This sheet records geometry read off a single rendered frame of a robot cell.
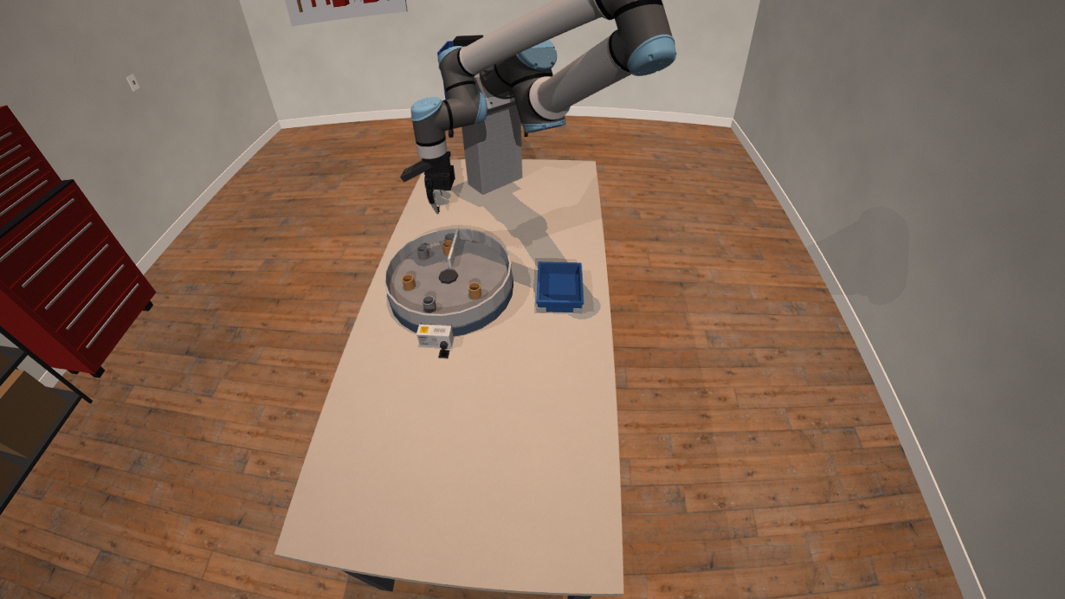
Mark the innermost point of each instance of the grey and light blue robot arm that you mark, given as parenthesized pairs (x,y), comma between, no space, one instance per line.
(643,39)

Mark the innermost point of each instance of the blue plastic crate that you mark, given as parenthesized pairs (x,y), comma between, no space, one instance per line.
(560,287)

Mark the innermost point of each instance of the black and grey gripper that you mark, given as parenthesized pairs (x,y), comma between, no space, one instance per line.
(441,171)

